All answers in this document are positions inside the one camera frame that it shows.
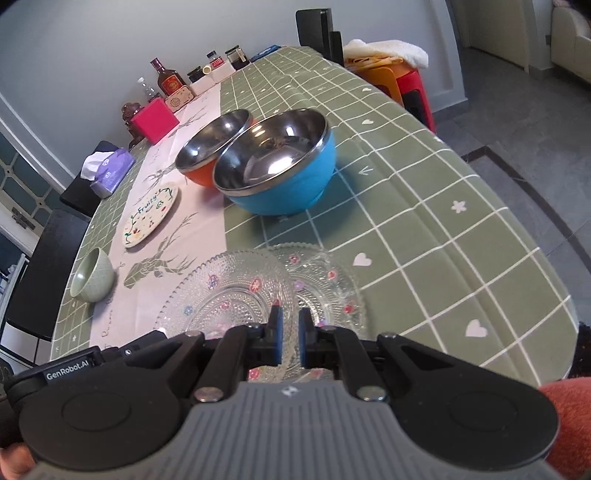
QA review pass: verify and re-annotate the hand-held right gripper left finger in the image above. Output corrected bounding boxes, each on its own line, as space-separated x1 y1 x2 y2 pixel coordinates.
139 307 284 402

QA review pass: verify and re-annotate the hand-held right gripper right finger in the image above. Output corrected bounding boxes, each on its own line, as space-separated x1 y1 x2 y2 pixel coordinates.
299 307 462 402

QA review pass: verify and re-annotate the small clear glass plate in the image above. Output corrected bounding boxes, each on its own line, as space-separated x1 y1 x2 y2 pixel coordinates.
259 242 370 340

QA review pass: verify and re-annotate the large clear glass plate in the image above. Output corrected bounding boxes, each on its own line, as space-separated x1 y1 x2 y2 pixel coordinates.
154 249 300 381

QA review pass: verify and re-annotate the green metal bowl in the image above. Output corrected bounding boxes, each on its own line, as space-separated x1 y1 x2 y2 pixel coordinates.
70 247 115 303

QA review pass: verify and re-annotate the person's left hand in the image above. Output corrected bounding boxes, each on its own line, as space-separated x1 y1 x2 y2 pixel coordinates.
0 443 38 480

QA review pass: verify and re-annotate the black chair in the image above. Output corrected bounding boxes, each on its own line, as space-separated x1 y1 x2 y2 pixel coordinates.
60 141 122 217
295 8 345 65
4 208 90 342

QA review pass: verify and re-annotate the white deer-print table runner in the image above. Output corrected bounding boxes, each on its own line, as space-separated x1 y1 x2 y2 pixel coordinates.
90 85 232 352

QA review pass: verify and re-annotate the blue steel-lined bowl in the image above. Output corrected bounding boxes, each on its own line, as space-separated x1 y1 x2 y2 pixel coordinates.
211 109 337 217

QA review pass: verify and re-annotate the white printed plate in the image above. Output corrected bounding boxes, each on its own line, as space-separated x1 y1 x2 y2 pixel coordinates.
122 181 180 249

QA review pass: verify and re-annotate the green checked tablecloth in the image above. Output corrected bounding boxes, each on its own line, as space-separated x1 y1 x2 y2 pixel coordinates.
48 45 580 388

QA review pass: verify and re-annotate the orange steel-lined bowl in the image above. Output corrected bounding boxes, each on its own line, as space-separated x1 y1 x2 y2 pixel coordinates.
174 109 257 188

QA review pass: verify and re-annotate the white framed glass door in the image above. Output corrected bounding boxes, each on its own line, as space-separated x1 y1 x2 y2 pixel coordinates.
0 111 65 241

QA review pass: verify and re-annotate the purple tissue pack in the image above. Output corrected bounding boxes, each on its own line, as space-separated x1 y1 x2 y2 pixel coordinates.
81 148 136 198

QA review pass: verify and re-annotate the pink box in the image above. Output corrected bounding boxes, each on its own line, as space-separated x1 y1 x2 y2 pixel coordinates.
130 98 180 145

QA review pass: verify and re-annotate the small wooden box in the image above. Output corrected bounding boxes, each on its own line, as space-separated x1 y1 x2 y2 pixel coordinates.
164 85 195 112

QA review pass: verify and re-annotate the brown figurine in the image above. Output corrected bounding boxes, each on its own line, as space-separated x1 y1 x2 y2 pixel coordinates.
121 100 144 148

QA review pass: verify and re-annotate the red plastic stool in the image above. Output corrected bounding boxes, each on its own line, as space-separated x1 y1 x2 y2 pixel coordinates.
394 67 437 132

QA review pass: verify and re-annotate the orange plastic stool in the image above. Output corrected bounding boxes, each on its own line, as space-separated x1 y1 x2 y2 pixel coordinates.
346 55 402 100

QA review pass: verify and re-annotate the brown liquor bottle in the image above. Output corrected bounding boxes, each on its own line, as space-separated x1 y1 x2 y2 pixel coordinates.
150 57 186 99

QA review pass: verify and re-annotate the clear glass bottle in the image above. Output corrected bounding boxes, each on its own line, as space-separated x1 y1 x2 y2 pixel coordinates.
137 76 161 103

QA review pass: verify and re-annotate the person's orange fleece clothing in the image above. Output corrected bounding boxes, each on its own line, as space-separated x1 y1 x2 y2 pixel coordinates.
538 376 591 480

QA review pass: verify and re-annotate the blue flat case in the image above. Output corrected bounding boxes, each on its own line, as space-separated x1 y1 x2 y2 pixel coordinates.
249 45 282 63

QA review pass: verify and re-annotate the white towel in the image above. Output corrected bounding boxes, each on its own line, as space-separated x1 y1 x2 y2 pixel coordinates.
344 39 429 69

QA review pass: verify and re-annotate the beige sofa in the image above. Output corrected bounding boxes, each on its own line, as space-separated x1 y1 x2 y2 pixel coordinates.
550 0 591 84

